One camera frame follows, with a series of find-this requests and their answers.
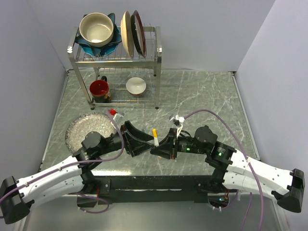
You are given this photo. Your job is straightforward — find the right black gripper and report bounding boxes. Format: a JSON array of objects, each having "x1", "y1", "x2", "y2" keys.
[{"x1": 150, "y1": 128, "x2": 208, "y2": 159}]

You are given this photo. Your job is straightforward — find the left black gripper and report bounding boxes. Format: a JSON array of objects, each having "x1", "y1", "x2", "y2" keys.
[{"x1": 97, "y1": 120, "x2": 155, "y2": 156}]

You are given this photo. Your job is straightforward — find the yellow pen cap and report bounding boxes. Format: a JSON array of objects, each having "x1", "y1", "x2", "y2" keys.
[{"x1": 152, "y1": 129, "x2": 158, "y2": 138}]

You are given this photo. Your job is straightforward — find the white pen yellow tip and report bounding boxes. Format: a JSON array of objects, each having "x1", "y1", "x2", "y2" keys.
[{"x1": 154, "y1": 137, "x2": 159, "y2": 147}]

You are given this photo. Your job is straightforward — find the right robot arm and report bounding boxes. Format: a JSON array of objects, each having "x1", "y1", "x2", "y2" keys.
[{"x1": 150, "y1": 126, "x2": 305, "y2": 213}]

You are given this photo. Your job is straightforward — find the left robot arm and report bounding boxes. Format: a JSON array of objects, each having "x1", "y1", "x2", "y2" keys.
[{"x1": 0, "y1": 121, "x2": 153, "y2": 224}]

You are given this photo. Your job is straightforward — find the small white bowl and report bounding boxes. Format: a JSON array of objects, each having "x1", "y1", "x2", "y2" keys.
[{"x1": 126, "y1": 77, "x2": 146, "y2": 96}]

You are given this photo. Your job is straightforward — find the speckled grey plate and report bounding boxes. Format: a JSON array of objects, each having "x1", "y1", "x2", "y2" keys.
[{"x1": 65, "y1": 112, "x2": 117, "y2": 154}]

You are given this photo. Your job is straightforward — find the red and black mug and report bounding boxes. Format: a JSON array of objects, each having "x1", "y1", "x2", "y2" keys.
[{"x1": 90, "y1": 76, "x2": 111, "y2": 103}]

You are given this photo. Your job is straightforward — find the metal dish rack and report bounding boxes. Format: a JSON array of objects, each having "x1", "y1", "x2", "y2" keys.
[{"x1": 67, "y1": 26, "x2": 163, "y2": 110}]

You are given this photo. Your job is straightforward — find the blue scalloped dish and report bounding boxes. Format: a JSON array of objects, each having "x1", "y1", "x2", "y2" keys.
[{"x1": 75, "y1": 13, "x2": 122, "y2": 57}]

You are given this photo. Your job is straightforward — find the black red-rimmed plate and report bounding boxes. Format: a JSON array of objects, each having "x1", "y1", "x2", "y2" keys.
[{"x1": 130, "y1": 10, "x2": 146, "y2": 58}]

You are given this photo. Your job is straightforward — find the cream plate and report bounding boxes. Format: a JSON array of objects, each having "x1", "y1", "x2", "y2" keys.
[{"x1": 121, "y1": 11, "x2": 134, "y2": 58}]

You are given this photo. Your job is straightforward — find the beige ceramic bowl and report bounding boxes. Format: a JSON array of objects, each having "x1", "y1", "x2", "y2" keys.
[{"x1": 79, "y1": 13, "x2": 114, "y2": 47}]

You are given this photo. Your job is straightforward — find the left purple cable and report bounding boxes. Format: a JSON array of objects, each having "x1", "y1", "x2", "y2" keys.
[{"x1": 0, "y1": 113, "x2": 125, "y2": 218}]

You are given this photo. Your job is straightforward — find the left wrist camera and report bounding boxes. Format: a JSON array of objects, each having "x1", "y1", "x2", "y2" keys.
[{"x1": 108, "y1": 109, "x2": 125, "y2": 126}]

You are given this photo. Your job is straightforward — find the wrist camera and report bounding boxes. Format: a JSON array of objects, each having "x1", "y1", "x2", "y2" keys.
[
  {"x1": 108, "y1": 109, "x2": 125, "y2": 126},
  {"x1": 169, "y1": 115, "x2": 185, "y2": 137}
]

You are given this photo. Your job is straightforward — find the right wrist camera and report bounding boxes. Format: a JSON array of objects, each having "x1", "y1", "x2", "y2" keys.
[{"x1": 169, "y1": 115, "x2": 185, "y2": 137}]

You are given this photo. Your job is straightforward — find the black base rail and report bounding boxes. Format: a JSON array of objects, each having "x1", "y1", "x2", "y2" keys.
[{"x1": 82, "y1": 175, "x2": 228, "y2": 204}]

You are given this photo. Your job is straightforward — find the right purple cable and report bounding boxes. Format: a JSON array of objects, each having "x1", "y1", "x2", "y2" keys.
[{"x1": 184, "y1": 109, "x2": 265, "y2": 231}]

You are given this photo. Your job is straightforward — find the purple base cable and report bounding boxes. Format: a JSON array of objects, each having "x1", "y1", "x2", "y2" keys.
[{"x1": 77, "y1": 191, "x2": 112, "y2": 215}]

